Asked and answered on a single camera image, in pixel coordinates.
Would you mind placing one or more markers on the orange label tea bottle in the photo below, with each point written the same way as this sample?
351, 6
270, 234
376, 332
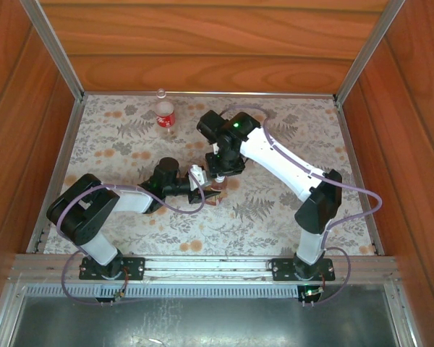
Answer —
218, 187

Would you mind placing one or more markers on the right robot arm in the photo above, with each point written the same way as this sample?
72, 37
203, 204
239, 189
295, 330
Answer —
285, 162

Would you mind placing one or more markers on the grey metal sheet panel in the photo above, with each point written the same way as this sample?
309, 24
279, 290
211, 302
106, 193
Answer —
202, 321

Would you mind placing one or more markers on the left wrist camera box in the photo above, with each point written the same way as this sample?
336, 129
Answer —
199, 177

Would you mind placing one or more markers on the small connector board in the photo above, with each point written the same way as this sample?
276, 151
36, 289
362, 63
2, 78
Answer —
119, 295
312, 293

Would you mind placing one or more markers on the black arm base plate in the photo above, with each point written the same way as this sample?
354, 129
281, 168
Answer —
134, 267
282, 269

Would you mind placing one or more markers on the aluminium table edge rail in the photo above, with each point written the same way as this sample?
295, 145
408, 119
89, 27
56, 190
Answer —
67, 152
275, 94

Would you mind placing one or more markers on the aluminium mounting beam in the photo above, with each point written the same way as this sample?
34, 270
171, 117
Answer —
209, 265

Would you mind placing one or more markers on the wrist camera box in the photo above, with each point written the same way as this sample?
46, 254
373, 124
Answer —
215, 147
199, 177

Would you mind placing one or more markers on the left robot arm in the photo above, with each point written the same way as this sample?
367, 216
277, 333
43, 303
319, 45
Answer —
83, 213

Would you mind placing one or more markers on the aluminium frame post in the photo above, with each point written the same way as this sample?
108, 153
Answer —
369, 50
54, 50

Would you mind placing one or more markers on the floral tablecloth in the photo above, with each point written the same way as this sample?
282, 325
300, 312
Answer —
238, 231

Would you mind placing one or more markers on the clear bottle red label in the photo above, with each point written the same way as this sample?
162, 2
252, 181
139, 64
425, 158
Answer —
165, 119

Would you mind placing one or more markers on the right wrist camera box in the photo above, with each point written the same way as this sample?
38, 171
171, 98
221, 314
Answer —
215, 147

